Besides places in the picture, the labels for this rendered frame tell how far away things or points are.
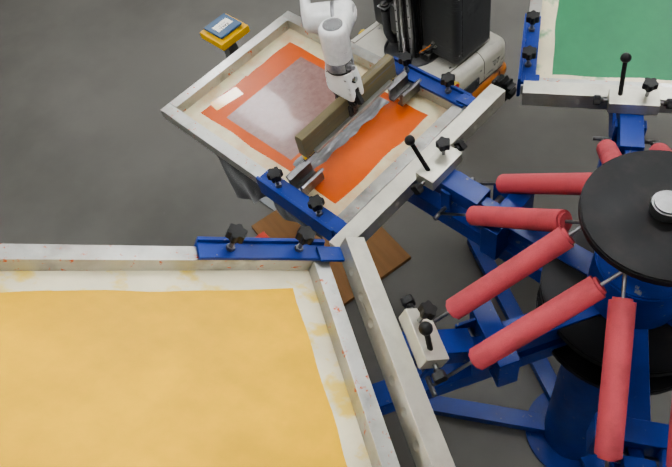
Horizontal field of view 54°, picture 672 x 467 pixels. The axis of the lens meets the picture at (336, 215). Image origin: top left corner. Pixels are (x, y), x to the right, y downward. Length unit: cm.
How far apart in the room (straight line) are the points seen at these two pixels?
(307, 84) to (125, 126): 177
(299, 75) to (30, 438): 143
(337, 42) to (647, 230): 83
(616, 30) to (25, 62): 342
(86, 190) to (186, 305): 225
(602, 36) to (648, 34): 13
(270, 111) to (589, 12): 108
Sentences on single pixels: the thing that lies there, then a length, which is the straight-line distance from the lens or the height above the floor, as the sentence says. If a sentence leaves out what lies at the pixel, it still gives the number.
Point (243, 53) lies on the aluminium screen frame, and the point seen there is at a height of 99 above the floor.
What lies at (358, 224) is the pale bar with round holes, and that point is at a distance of 169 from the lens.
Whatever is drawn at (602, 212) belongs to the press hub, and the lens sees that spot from 137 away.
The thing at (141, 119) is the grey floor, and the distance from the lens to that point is 378.
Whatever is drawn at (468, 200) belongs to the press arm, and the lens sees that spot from 172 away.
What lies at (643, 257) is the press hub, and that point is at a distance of 133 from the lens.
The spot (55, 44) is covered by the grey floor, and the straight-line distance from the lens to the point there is 458.
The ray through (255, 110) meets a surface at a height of 96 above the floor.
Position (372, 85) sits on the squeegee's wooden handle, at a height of 111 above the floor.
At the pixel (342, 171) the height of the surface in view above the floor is 96.
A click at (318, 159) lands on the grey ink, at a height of 96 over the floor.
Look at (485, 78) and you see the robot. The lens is 333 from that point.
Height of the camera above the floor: 242
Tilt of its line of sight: 53 degrees down
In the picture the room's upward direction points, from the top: 15 degrees counter-clockwise
